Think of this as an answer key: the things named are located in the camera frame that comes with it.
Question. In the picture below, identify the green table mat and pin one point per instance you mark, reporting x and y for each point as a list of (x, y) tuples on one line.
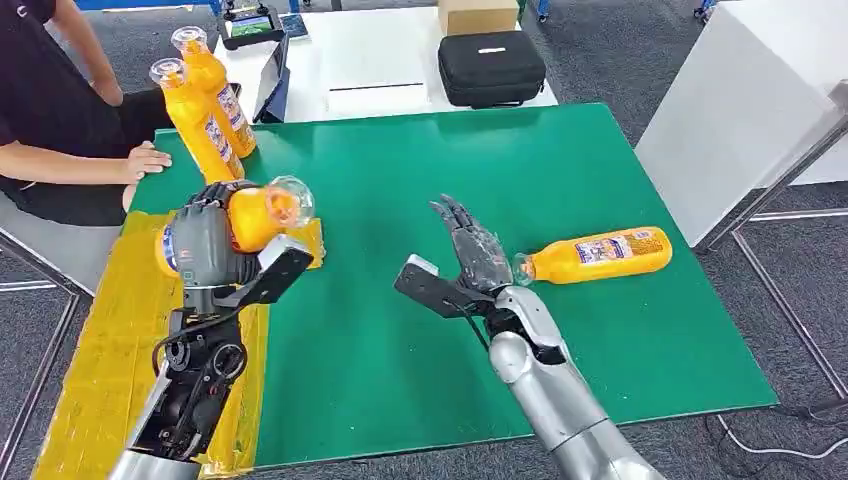
[(397, 344)]

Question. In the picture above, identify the black zippered carry case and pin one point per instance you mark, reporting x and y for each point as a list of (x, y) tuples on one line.
[(490, 69)]

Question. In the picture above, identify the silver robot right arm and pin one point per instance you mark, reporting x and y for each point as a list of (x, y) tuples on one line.
[(550, 391)]

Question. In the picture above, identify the small phone with lit screen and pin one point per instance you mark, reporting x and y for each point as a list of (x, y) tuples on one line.
[(294, 25)]

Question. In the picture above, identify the blue metal frame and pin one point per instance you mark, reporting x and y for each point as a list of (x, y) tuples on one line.
[(132, 4)]

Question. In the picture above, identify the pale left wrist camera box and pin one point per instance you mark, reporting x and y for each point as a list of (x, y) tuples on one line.
[(278, 272)]

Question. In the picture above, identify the dark tablet with cover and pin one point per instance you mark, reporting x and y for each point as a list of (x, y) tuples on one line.
[(270, 86)]

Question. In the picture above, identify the orange drink bottle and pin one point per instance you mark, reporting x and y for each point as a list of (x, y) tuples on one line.
[(596, 255), (199, 126), (258, 218), (222, 86)]

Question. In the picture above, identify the steel frame bar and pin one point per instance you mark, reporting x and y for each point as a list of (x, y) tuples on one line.
[(795, 167)]

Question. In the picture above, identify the person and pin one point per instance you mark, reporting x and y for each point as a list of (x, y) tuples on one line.
[(40, 86)]

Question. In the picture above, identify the blue cart leg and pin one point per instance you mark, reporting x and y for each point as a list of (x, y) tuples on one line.
[(543, 9)]

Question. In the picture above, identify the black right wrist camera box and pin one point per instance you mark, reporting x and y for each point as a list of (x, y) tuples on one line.
[(430, 288)]

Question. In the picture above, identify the yellow sheet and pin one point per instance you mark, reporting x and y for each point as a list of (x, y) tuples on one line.
[(99, 371)]

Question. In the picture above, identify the white table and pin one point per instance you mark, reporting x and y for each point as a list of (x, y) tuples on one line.
[(371, 53)]

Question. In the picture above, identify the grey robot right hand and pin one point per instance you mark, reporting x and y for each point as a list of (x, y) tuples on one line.
[(480, 255)]

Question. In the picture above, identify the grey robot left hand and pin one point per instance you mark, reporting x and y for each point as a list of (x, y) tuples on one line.
[(202, 242)]

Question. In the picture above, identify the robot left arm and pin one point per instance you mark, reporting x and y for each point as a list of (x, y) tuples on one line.
[(192, 391)]

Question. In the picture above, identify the thin black strip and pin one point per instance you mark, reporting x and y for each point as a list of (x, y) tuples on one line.
[(376, 87)]

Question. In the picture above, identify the black remote controller with screen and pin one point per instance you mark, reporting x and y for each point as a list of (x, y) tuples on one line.
[(252, 28)]

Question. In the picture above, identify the brown cardboard box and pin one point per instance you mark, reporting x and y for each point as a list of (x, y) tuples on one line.
[(477, 16)]

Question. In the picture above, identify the person's right hand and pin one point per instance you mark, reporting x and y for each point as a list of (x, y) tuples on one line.
[(147, 161)]

